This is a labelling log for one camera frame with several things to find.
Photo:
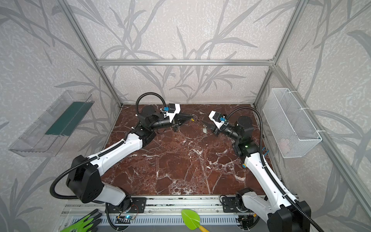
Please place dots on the green toy shovel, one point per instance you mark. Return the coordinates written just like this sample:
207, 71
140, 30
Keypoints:
192, 220

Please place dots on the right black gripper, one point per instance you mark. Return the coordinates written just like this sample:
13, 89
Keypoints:
216, 126

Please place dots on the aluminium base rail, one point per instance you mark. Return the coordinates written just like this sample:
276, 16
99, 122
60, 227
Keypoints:
163, 211

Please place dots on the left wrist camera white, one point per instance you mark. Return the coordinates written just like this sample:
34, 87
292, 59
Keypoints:
170, 111

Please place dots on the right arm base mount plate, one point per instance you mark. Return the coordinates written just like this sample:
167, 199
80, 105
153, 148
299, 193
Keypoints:
229, 205

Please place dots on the pink object in basket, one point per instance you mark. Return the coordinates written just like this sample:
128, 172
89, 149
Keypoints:
284, 146

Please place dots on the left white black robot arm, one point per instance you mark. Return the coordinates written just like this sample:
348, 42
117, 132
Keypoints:
85, 178

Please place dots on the green black work glove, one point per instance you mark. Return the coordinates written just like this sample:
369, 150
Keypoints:
89, 223

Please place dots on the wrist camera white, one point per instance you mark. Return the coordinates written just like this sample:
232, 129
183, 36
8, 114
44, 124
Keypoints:
218, 119
170, 111

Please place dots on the clear plastic wall tray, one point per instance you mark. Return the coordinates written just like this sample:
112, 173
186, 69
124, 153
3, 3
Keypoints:
48, 134

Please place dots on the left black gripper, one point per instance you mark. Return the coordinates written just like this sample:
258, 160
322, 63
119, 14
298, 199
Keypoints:
175, 123

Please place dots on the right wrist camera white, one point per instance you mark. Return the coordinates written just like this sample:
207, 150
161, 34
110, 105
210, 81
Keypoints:
218, 119

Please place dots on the blue toy rake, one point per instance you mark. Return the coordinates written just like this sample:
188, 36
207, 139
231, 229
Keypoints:
252, 154

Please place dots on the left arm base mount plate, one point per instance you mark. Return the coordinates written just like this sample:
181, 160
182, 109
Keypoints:
133, 205

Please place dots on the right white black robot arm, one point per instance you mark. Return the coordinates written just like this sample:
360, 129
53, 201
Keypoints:
281, 211

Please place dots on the white wire mesh basket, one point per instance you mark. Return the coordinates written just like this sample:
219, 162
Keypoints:
288, 119

